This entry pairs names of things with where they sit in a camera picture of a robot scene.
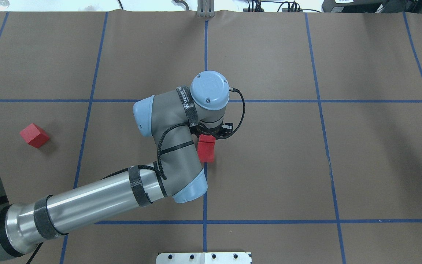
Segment red block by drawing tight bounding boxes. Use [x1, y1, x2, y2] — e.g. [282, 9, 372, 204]
[198, 134, 216, 144]
[19, 123, 50, 149]

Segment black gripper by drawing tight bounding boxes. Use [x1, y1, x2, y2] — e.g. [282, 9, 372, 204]
[190, 122, 233, 139]

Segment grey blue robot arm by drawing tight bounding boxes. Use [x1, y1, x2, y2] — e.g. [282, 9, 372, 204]
[0, 70, 245, 262]

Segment black equipment box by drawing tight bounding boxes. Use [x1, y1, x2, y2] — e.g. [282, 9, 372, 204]
[321, 0, 422, 14]

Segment black cables behind table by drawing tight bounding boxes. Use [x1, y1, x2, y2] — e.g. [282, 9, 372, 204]
[242, 0, 323, 13]

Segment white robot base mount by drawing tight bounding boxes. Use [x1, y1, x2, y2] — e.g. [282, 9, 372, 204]
[155, 252, 253, 264]

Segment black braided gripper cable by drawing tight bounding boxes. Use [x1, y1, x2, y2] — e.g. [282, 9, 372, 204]
[101, 87, 246, 181]

